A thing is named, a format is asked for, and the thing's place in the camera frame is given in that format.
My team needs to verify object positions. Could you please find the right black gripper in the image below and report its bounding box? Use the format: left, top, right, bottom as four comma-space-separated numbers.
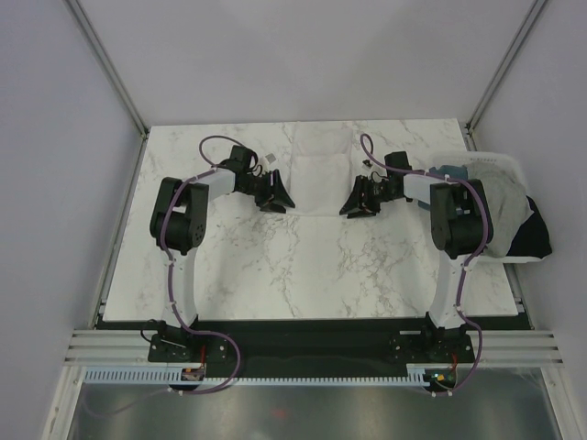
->
339, 175, 399, 220

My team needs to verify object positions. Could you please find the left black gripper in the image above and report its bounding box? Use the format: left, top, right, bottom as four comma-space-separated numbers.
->
238, 170, 294, 215

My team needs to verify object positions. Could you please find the white t shirt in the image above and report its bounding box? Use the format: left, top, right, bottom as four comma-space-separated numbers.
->
288, 122, 353, 217

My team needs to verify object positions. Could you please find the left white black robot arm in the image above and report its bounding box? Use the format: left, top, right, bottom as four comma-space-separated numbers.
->
150, 144, 295, 360

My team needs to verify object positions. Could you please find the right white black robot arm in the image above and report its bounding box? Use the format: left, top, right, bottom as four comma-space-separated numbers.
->
339, 151, 493, 361

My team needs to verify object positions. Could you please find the white laundry basket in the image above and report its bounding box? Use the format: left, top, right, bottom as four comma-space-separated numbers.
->
431, 151, 544, 264

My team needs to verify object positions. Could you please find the blue t shirt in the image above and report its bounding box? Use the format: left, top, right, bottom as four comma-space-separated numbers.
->
438, 165, 468, 182

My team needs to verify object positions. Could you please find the grey t shirt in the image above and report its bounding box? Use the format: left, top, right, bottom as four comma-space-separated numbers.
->
466, 161, 533, 258

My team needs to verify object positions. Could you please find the black t shirt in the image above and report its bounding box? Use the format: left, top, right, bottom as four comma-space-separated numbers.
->
506, 196, 552, 259

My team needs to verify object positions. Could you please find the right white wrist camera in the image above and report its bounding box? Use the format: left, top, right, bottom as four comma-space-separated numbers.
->
361, 159, 373, 175

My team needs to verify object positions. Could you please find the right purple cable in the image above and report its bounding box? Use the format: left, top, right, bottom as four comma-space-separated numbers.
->
359, 133, 494, 399

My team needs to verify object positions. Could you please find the purple cable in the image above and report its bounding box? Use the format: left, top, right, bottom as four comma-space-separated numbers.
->
162, 136, 243, 396
359, 133, 494, 399

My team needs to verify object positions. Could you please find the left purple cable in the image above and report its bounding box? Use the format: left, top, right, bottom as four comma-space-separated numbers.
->
162, 136, 243, 396

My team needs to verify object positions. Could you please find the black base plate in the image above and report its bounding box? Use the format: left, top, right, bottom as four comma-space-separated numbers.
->
139, 315, 478, 380

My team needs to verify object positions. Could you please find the white slotted cable duct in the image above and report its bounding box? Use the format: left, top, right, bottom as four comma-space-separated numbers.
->
82, 364, 460, 391

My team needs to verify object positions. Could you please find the right aluminium corner post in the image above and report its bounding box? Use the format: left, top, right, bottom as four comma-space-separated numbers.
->
464, 0, 550, 133

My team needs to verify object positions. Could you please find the aluminium corner post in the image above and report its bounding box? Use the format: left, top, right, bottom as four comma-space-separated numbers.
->
63, 0, 151, 138
464, 0, 550, 133

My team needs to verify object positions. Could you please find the left aluminium corner post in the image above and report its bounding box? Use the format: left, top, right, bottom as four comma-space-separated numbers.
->
63, 0, 151, 138

